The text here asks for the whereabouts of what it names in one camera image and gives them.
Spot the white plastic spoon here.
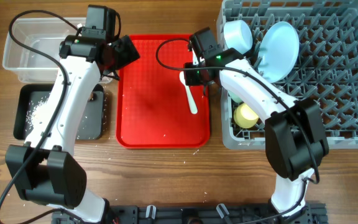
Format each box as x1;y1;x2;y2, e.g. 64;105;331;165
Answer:
179;72;198;114

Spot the light blue bowl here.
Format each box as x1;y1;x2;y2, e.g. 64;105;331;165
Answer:
223;20;253;54

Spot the yellow plastic cup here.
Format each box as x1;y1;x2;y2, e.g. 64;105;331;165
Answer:
234;103;259;128

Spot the light blue plate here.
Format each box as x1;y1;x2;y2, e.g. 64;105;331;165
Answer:
257;21;300;83

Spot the green bowl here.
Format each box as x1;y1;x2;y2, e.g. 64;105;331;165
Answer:
228;91;243;104

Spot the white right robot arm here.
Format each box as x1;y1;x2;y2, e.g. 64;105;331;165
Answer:
184;27;329;217

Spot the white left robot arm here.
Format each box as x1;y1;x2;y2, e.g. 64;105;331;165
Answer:
5;5;140;223

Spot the grey dishwasher rack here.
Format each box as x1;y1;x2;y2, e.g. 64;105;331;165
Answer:
216;0;358;149

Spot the red serving tray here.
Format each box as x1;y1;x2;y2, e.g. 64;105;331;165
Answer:
116;34;210;149

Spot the clear plastic bin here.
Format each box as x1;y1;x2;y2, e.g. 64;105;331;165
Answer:
2;17;114;84

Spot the black plastic tray bin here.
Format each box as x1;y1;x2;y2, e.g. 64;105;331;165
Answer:
13;84;108;140

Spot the white rice pile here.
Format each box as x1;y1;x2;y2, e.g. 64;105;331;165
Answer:
25;97;48;128

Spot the black mounting rail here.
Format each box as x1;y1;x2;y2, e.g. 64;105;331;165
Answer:
51;203;328;224

